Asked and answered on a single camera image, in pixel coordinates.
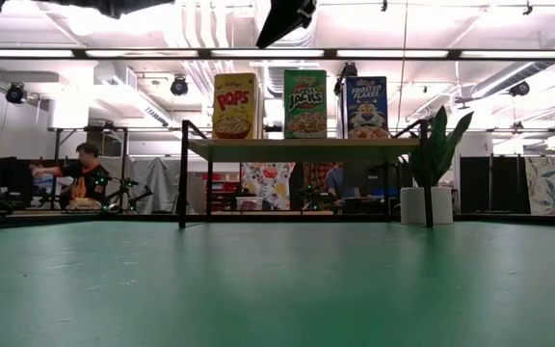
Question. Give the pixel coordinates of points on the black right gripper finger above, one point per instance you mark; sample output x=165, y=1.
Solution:
x=280, y=19

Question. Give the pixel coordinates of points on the green Apple Jacks cereal box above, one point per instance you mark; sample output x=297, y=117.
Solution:
x=305, y=103

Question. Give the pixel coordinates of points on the yellow Pops cereal box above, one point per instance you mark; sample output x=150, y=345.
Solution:
x=234, y=106

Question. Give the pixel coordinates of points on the blue Frosted Flakes cereal box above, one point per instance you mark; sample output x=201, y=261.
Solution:
x=366, y=111

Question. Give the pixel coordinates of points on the wooden shelf black metal legs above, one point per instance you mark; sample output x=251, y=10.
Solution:
x=306, y=150

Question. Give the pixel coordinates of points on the orange patterned cloth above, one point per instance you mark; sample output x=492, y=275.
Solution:
x=316, y=173

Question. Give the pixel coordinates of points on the white floral cloth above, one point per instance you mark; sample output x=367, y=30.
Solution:
x=268, y=185

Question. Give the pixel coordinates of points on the person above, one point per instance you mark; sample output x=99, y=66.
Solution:
x=89, y=176
x=337, y=180

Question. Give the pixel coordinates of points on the grey draped cloth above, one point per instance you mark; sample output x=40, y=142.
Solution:
x=152, y=183

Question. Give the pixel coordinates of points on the red storage bins rack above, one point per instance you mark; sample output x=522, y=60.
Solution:
x=222, y=193

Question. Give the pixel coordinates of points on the white plastic tub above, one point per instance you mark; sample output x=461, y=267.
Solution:
x=250, y=203

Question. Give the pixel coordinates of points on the black monitor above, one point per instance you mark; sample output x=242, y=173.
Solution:
x=3, y=173

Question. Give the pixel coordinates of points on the snake plant in white pot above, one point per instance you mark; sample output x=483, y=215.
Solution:
x=427, y=205

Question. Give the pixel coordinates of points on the black partition panel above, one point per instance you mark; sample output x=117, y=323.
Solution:
x=475, y=183

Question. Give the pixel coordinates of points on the green felt mat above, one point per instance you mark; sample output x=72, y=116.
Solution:
x=210, y=289

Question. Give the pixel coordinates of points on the pale leaf print cloth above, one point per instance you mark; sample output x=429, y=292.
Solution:
x=554, y=185

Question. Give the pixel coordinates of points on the black metal stand frame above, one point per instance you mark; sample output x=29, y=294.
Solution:
x=124, y=159

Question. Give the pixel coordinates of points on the black metal table frame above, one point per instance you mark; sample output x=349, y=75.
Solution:
x=113, y=218

